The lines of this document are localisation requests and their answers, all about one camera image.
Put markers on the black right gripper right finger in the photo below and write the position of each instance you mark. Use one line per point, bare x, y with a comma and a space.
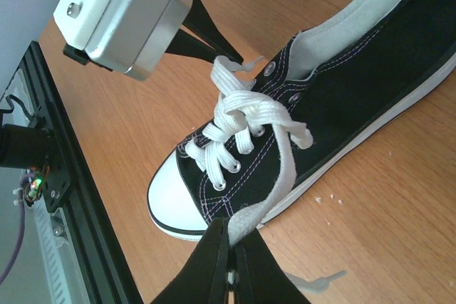
258, 278

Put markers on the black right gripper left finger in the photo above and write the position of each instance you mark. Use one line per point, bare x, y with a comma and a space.
203, 279

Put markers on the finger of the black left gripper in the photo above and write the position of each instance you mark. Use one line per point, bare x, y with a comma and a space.
184, 44
201, 24

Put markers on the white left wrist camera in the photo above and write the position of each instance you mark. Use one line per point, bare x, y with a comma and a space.
117, 34

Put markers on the black aluminium frame rail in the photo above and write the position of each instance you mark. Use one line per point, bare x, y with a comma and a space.
70, 189

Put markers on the light blue slotted cable duct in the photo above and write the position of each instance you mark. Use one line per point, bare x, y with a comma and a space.
63, 275

